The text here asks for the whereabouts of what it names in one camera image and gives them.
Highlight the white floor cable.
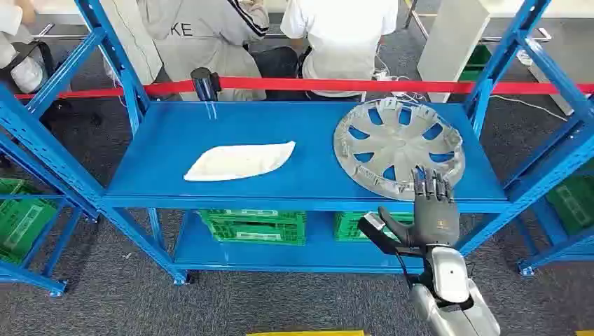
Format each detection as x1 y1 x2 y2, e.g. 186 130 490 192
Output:
489 94 569 123

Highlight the red barrier tape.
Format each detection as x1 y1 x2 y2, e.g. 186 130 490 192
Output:
13 78 594 101

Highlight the white panel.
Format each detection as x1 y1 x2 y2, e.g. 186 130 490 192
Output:
416 0 492 104

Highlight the silver wheel hubcap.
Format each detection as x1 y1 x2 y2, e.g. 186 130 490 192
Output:
333 97 467 202

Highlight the white power strip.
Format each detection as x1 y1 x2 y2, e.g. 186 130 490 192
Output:
373 69 409 98

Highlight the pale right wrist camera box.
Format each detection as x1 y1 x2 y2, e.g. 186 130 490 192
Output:
357 212 406 255

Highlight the person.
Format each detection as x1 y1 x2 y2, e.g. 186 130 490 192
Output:
0 0 48 94
280 0 400 99
137 0 271 102

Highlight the green plastic crate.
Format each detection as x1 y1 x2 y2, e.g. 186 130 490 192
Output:
198 209 308 246
545 160 594 237
333 211 415 243
0 178 59 265
459 43 493 83

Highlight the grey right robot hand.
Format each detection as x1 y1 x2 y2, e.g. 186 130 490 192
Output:
378 167 461 248

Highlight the blue metal shelving rack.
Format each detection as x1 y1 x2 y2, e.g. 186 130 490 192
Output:
503 36 594 278
74 0 594 285
0 27 109 298

